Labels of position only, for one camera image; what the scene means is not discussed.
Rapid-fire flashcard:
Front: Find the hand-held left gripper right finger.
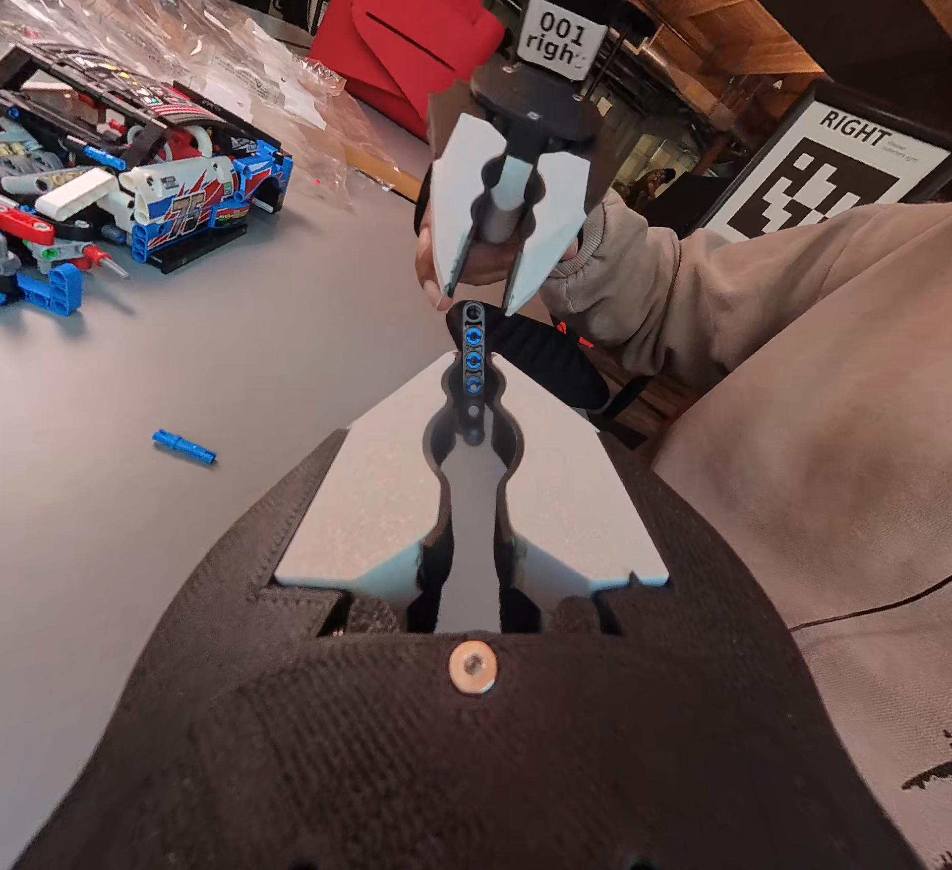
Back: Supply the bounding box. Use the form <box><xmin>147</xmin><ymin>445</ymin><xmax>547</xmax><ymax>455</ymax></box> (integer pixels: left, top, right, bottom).
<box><xmin>483</xmin><ymin>353</ymin><xmax>672</xmax><ymax>629</ymax></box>

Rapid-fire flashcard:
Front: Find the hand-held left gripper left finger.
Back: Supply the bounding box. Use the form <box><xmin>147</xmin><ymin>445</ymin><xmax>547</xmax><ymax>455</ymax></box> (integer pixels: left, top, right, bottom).
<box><xmin>274</xmin><ymin>353</ymin><xmax>464</xmax><ymax>631</ymax></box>

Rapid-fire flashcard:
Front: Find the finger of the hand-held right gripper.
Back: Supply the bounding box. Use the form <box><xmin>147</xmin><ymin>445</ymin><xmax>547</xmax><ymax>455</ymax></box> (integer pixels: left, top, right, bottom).
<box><xmin>503</xmin><ymin>156</ymin><xmax>592</xmax><ymax>316</ymax></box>
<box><xmin>430</xmin><ymin>113</ymin><xmax>508</xmax><ymax>296</ymax></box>

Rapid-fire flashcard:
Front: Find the black beam with blue pins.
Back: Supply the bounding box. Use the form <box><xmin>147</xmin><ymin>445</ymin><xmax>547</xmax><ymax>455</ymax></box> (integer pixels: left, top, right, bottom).
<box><xmin>456</xmin><ymin>300</ymin><xmax>490</xmax><ymax>448</ymax></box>

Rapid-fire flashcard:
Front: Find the person's right forearm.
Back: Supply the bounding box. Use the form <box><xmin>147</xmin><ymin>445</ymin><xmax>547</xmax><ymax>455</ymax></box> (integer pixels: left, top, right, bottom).
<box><xmin>539</xmin><ymin>193</ymin><xmax>952</xmax><ymax>395</ymax></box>

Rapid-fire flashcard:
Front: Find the grey desk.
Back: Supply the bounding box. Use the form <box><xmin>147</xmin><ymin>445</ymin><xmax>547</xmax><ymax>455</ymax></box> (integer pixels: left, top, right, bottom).
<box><xmin>0</xmin><ymin>96</ymin><xmax>670</xmax><ymax>870</ymax></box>

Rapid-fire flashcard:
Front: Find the person's right hand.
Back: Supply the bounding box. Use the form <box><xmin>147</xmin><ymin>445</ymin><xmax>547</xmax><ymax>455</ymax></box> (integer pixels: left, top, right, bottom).
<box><xmin>414</xmin><ymin>224</ymin><xmax>523</xmax><ymax>313</ymax></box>

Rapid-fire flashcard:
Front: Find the red felt tote bag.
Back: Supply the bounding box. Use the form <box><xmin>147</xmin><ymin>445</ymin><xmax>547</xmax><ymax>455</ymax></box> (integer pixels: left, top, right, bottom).
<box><xmin>308</xmin><ymin>0</ymin><xmax>507</xmax><ymax>142</ymax></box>

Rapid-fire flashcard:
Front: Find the blue connector pin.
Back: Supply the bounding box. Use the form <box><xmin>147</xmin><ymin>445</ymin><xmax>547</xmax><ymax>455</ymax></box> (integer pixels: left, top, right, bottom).
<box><xmin>152</xmin><ymin>429</ymin><xmax>218</xmax><ymax>467</ymax></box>

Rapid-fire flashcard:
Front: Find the person's torso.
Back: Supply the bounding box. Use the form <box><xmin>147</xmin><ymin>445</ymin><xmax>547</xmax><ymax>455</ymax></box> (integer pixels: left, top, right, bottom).
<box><xmin>653</xmin><ymin>334</ymin><xmax>952</xmax><ymax>870</ymax></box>

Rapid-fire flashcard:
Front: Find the crumpled clear plastic bag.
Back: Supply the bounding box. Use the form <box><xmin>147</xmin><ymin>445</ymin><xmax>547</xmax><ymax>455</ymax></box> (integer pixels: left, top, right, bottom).
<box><xmin>0</xmin><ymin>0</ymin><xmax>406</xmax><ymax>209</ymax></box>

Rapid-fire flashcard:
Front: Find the toy brick race car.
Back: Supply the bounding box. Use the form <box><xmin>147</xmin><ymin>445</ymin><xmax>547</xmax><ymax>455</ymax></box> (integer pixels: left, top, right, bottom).
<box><xmin>0</xmin><ymin>43</ymin><xmax>293</xmax><ymax>316</ymax></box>

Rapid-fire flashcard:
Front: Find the black microphone cable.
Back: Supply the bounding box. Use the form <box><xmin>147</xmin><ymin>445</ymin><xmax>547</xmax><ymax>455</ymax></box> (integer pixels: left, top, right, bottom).
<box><xmin>788</xmin><ymin>576</ymin><xmax>952</xmax><ymax>634</ymax></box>

